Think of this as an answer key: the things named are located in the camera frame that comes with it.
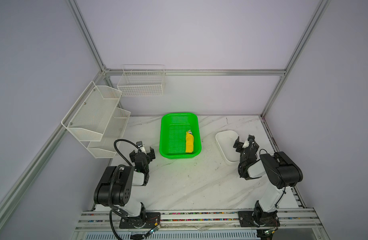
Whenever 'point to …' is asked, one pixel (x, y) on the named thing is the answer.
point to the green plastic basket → (172, 137)
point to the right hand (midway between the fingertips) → (245, 137)
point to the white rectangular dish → (225, 140)
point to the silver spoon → (190, 132)
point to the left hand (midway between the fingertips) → (142, 149)
